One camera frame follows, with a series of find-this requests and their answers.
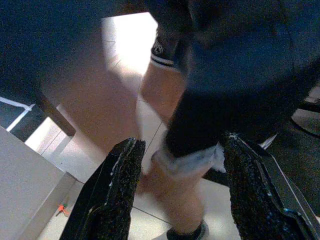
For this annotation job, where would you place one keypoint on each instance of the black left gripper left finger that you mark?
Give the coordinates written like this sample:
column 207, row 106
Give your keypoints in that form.
column 117, row 187

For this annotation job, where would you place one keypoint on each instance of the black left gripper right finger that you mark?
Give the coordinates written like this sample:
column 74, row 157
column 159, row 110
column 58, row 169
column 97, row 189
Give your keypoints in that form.
column 250, row 187

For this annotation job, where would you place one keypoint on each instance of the small orange floor marker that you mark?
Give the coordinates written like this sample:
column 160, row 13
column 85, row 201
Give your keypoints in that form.
column 61, row 208

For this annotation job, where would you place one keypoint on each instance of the dark wooden table leg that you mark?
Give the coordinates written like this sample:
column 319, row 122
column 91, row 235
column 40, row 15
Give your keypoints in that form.
column 60, row 120

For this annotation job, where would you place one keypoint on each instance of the person in dark shorts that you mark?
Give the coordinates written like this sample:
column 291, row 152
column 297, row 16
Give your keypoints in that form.
column 237, row 87

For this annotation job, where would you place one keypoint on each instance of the dark mat with white tape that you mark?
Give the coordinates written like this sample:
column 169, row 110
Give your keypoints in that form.
column 7, row 115

